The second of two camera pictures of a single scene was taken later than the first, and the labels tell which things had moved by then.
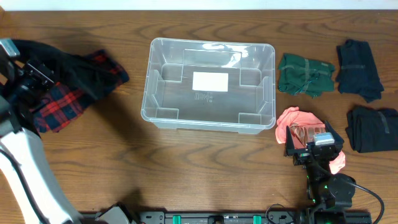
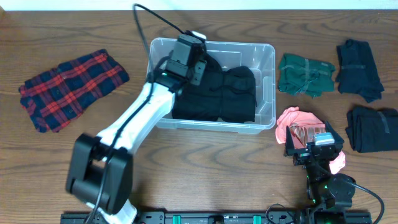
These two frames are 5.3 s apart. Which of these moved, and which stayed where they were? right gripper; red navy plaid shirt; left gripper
Moved: left gripper
Stayed: red navy plaid shirt; right gripper
